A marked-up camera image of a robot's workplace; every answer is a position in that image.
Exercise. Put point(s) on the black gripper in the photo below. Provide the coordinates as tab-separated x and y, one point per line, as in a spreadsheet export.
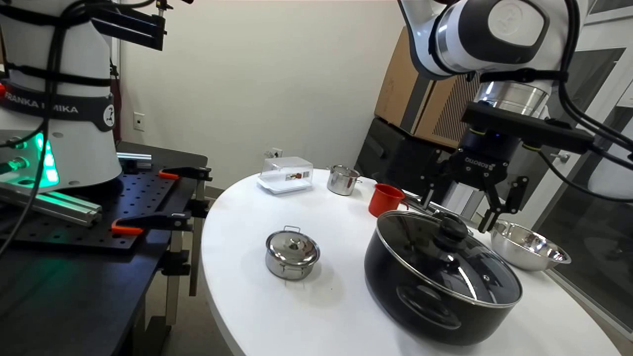
481	160

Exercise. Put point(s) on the glass pot lid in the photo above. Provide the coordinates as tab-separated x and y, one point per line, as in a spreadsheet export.
441	251

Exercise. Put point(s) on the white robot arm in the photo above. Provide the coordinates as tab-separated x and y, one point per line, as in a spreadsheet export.
516	51

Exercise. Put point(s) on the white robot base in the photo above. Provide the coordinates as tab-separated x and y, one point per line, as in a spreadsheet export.
57	109

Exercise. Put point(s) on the large black cooking pot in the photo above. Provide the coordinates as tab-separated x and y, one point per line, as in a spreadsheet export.
421	308

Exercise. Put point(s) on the small steel lidded pot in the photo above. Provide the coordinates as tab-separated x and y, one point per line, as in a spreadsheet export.
289	253

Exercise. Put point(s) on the steel bowl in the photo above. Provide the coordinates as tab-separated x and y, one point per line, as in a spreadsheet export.
526	247

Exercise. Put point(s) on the cardboard box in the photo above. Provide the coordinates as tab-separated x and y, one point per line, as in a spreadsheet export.
421	107

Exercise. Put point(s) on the black equipment case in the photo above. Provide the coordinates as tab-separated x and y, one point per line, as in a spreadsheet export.
390	154

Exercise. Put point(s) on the red plastic cup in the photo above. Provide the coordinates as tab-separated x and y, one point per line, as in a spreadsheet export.
384	198

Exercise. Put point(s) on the steel mug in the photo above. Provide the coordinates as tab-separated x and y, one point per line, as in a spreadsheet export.
342	180

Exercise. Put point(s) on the clear plastic container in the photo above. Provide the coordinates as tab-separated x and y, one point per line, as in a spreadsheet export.
285	174

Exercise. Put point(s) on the orange black clamp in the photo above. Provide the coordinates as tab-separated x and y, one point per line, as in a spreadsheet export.
192	172
140	223

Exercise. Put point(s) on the black perforated breadboard plate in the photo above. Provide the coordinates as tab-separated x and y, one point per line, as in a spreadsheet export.
105	217

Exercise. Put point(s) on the black cart table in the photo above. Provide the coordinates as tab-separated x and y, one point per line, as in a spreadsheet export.
101	302

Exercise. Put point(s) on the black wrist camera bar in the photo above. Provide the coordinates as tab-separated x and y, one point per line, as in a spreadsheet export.
528	128

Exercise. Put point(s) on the aluminium extrusion rail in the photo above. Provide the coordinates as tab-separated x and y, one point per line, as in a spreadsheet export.
53	204

